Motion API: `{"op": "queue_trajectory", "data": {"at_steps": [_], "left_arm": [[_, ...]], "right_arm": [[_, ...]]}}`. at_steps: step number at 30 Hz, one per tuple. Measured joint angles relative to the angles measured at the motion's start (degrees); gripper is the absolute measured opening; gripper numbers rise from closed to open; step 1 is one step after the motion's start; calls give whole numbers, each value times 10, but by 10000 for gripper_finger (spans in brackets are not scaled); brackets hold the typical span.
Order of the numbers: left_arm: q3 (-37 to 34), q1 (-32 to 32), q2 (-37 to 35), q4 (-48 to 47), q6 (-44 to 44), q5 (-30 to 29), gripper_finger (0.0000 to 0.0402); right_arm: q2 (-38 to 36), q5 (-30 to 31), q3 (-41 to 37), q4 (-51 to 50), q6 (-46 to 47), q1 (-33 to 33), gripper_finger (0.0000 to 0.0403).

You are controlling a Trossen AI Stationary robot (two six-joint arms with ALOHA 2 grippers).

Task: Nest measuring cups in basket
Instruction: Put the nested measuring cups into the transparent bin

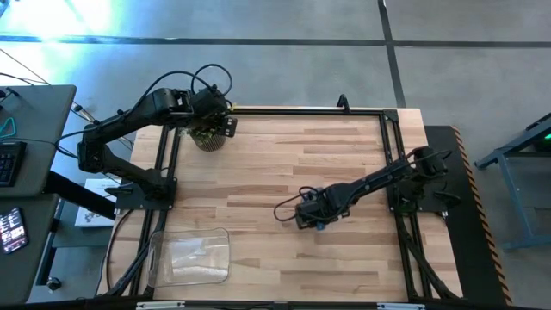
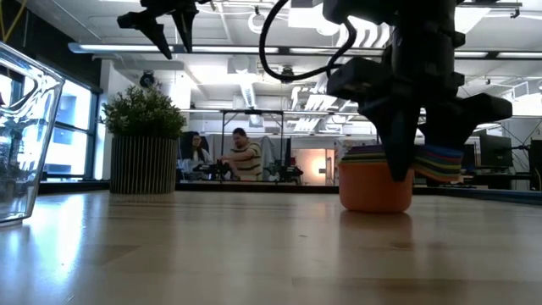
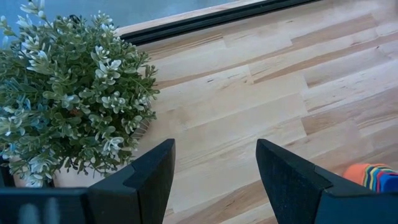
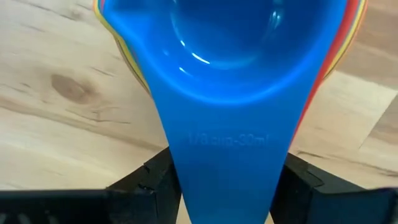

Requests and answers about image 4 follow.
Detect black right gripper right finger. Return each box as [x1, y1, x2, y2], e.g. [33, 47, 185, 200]
[269, 152, 374, 224]

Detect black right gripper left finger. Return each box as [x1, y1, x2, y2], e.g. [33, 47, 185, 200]
[107, 146, 183, 224]

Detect blue measuring cup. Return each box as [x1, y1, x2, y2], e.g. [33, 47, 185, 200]
[102, 0, 348, 224]

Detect red measuring cup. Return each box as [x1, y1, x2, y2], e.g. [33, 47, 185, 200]
[292, 0, 362, 134]

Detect yellow measuring cup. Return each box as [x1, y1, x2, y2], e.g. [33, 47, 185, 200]
[92, 0, 370, 94]

